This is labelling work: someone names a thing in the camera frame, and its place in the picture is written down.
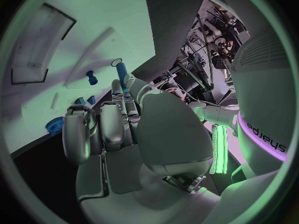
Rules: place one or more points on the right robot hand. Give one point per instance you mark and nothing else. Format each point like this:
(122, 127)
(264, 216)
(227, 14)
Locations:
(168, 130)

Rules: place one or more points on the blue cylinder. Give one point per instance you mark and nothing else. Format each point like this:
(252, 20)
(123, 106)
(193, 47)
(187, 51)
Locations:
(121, 72)

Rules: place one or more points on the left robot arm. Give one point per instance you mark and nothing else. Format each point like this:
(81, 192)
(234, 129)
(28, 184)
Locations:
(217, 115)

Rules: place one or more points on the white task board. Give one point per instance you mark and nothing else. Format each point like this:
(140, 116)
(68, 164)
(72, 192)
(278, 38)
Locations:
(105, 13)

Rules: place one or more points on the glowing light bar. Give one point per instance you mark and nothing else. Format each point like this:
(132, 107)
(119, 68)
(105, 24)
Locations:
(220, 149)

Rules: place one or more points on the cluttered workshop rack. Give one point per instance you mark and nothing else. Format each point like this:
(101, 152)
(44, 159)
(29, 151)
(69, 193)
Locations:
(210, 59)

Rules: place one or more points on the blue pentagon block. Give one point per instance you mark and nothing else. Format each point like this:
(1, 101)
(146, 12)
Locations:
(91, 99)

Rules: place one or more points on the blue spool peg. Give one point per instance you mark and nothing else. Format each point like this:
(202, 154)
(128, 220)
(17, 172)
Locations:
(91, 78)

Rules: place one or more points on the blue square block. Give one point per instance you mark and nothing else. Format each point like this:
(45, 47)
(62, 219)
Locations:
(80, 101)

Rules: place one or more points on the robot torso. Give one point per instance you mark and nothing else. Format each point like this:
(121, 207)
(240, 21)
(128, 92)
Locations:
(259, 97)

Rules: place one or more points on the blue gear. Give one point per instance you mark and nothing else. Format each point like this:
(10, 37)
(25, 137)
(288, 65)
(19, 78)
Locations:
(54, 126)

